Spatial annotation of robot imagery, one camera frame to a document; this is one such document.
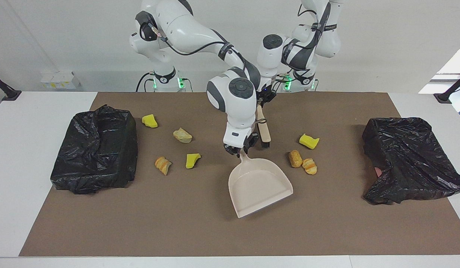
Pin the striped croissant piece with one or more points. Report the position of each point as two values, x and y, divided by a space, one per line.
310 166
162 165

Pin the beige plastic dustpan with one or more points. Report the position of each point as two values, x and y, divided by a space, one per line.
257 186

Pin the brown waffle bread roll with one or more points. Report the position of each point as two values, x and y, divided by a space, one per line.
295 159

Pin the brown table mat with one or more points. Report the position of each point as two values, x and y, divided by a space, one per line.
177 223

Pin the black stand foot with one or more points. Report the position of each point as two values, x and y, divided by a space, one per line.
6 91
449 93

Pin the yellow sponge chunk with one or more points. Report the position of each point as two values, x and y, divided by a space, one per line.
149 121
309 141

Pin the black bag bin, pink spot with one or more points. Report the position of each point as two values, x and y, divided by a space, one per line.
408 160

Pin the black bag lined bin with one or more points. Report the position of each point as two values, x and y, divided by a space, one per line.
95 149

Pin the pale bread chunk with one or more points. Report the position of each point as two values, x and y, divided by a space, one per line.
182 136

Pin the beige hand brush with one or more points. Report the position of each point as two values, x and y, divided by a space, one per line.
264 128

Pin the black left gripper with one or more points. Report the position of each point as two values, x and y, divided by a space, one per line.
267 95

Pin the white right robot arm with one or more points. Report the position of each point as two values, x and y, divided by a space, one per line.
185 26

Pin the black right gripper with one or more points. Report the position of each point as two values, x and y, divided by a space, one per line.
252 140

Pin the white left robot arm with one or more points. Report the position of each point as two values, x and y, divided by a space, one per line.
274 56

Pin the yellow sponge wedge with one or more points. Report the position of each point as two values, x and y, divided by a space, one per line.
192 160

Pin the white power outlet box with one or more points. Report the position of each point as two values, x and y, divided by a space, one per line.
58 80

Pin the white striped board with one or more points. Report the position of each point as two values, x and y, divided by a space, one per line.
451 70

